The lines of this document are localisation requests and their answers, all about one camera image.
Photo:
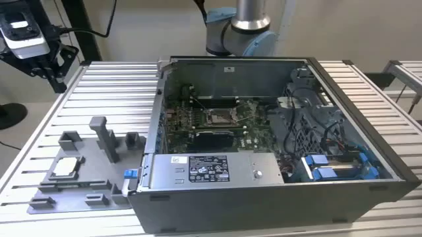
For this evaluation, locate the white sticker on case wall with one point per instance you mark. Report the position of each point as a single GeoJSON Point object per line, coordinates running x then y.
{"type": "Point", "coordinates": [228, 69]}

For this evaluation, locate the hard disk in blue carrier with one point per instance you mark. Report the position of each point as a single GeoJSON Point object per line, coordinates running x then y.
{"type": "Point", "coordinates": [324, 173]}
{"type": "Point", "coordinates": [316, 159]}

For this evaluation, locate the black upright frame post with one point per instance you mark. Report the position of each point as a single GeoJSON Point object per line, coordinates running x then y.
{"type": "Point", "coordinates": [85, 22]}

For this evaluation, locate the grey metal drive cage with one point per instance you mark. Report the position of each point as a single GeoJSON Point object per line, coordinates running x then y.
{"type": "Point", "coordinates": [305, 128]}

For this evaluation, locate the neighbouring metal slat table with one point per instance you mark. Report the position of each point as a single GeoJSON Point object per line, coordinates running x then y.
{"type": "Point", "coordinates": [403, 70]}

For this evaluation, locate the CPU socket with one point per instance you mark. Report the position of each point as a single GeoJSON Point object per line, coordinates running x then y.
{"type": "Point", "coordinates": [216, 116]}

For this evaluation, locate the silver power supply with label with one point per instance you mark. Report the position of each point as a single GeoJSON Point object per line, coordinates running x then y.
{"type": "Point", "coordinates": [164, 172]}

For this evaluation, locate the grey plastic parts rack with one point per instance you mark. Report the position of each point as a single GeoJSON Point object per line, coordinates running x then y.
{"type": "Point", "coordinates": [81, 197]}

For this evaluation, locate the green motherboard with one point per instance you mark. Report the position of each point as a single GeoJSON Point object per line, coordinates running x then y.
{"type": "Point", "coordinates": [256, 138]}

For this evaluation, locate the blue case latch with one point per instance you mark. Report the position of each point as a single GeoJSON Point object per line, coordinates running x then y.
{"type": "Point", "coordinates": [129, 173]}

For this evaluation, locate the black expansion card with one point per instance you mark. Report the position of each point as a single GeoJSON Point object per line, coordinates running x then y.
{"type": "Point", "coordinates": [212, 142]}

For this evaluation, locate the silver square CPU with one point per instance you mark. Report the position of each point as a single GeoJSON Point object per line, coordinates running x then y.
{"type": "Point", "coordinates": [64, 166]}

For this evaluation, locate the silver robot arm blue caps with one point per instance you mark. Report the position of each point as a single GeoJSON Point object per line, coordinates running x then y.
{"type": "Point", "coordinates": [249, 12]}

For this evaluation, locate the thin metal locking lever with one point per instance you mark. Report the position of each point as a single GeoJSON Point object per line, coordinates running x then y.
{"type": "Point", "coordinates": [199, 103]}

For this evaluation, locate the black round stand base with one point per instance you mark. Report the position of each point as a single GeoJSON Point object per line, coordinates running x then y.
{"type": "Point", "coordinates": [10, 114]}

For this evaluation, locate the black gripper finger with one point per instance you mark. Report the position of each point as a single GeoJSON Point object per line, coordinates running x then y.
{"type": "Point", "coordinates": [29, 67]}
{"type": "Point", "coordinates": [66, 58]}

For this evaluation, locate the open dark grey PC case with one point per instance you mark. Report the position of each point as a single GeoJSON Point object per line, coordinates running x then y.
{"type": "Point", "coordinates": [263, 209]}

